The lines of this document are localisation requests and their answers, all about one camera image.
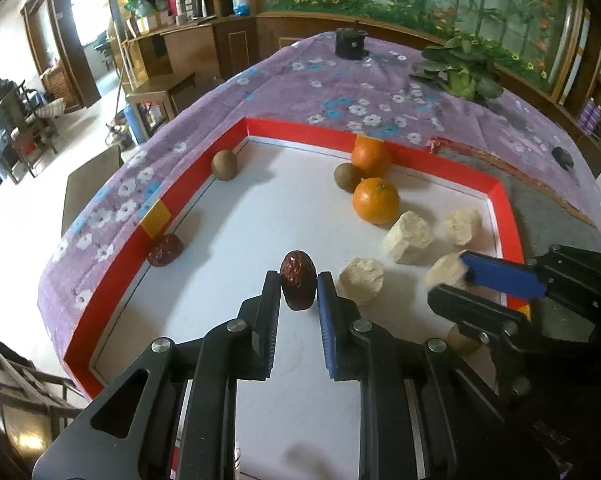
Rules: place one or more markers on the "green leafy plant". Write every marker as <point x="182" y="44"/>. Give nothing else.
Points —
<point x="458" y="67"/>

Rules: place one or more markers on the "grey round mat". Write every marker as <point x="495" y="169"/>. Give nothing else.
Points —
<point x="545" y="200"/>

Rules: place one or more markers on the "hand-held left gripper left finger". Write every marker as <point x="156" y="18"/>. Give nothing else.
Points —
<point x="269" y="320"/>

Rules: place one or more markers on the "purple bottles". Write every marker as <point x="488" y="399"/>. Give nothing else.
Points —
<point x="590" y="115"/>

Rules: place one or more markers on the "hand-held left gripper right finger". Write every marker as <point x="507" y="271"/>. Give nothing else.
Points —
<point x="328" y="325"/>

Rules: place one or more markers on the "black cylindrical holder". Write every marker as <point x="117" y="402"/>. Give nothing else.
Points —
<point x="350" y="42"/>

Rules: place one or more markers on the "red tray with white inside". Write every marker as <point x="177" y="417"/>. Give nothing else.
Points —
<point x="280" y="200"/>

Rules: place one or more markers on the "red date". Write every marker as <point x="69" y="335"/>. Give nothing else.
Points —
<point x="164" y="250"/>
<point x="296" y="280"/>

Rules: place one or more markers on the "purple floral tablecloth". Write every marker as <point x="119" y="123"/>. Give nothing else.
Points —
<point x="305" y="85"/>

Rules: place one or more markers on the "brown round fruit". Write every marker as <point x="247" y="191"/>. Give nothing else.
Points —
<point x="224" y="164"/>
<point x="347" y="176"/>

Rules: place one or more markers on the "small black object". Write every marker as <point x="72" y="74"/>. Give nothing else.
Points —
<point x="562" y="157"/>

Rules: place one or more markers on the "small wooden table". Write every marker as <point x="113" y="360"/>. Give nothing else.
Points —
<point x="155" y="95"/>

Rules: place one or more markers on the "wooden chair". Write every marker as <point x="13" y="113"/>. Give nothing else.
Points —
<point x="20" y="395"/>
<point x="28" y="125"/>

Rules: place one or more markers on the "green bag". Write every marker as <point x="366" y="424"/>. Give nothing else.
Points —
<point x="140" y="7"/>

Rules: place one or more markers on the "blue cylinder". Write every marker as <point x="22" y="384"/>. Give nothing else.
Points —
<point x="133" y="120"/>

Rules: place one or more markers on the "beige crumbly chunk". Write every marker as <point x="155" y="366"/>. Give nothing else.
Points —
<point x="363" y="280"/>
<point x="409" y="237"/>
<point x="443" y="272"/>
<point x="463" y="225"/>

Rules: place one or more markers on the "wooden cabinet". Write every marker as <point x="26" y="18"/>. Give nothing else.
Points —
<point x="190" y="45"/>

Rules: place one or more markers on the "wicker cabinet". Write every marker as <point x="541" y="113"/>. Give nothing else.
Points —
<point x="58" y="82"/>

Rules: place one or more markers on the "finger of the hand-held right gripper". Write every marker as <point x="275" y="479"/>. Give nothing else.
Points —
<point x="505" y="280"/>
<point x="475" y="310"/>

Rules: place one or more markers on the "orange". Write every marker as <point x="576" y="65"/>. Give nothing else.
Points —
<point x="372" y="155"/>
<point x="375" y="201"/>

